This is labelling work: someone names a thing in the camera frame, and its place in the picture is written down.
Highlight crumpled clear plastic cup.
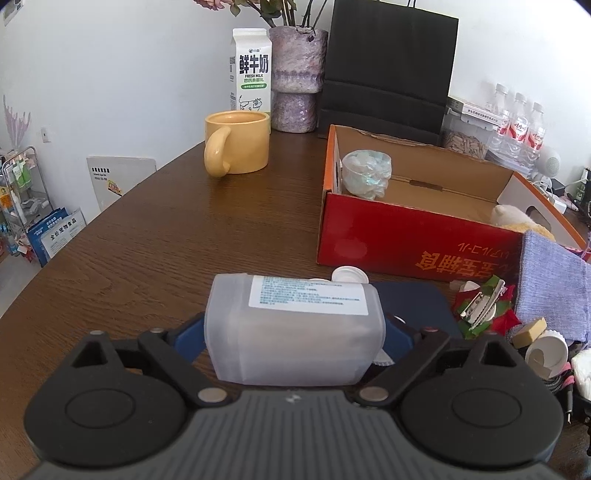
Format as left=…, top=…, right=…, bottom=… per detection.
left=341, top=148, right=393, bottom=200

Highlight metal wire rack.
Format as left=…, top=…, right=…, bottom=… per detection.
left=0, top=147, right=51, bottom=259

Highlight yellow ceramic mug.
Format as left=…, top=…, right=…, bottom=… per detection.
left=204, top=111, right=271, bottom=178

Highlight purple coral wall decal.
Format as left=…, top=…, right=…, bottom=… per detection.
left=2, top=95, right=31, bottom=148

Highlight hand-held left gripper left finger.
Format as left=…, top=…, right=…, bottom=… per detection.
left=69, top=313, right=229, bottom=409

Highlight red green flower hair clip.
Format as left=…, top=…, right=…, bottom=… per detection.
left=450, top=274, right=520, bottom=340

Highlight white milk carton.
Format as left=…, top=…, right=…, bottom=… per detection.
left=228, top=28, right=273, bottom=114

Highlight purple speckled vase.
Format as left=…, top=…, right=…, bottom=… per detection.
left=269, top=25, right=329, bottom=133

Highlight flat white box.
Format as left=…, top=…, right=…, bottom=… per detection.
left=447, top=96, right=502, bottom=121

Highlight white round speaker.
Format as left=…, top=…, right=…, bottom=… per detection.
left=538, top=145, right=563, bottom=178

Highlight navy blue cloth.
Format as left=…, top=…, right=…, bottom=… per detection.
left=376, top=282, right=462, bottom=340

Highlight red cardboard box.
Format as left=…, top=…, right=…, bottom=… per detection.
left=316, top=124, right=589, bottom=283

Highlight clear jar of seeds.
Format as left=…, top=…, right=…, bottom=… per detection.
left=441, top=107, right=492, bottom=161

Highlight translucent plastic bottle white label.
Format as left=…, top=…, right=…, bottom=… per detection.
left=203, top=273, right=386, bottom=386

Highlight black paper bag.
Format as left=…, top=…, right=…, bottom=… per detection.
left=316, top=0, right=460, bottom=147

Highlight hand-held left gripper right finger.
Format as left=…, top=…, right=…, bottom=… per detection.
left=355, top=316, right=520, bottom=409

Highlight large white ridged cap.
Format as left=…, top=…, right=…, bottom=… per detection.
left=525, top=330, right=570, bottom=380

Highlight purple fabric pouch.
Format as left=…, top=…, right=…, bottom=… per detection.
left=513, top=231, right=591, bottom=344

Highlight white flared bottle cap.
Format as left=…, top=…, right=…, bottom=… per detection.
left=331, top=267, right=369, bottom=284

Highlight yellow plush toy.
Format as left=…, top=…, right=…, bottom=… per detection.
left=489, top=203, right=557, bottom=241

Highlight white textured cloth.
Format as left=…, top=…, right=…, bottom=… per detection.
left=570, top=348, right=591, bottom=398

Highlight tan rectangular block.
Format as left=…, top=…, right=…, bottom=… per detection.
left=512, top=317, right=548, bottom=349

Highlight dried pink roses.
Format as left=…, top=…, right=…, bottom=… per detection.
left=194, top=0, right=333, bottom=28

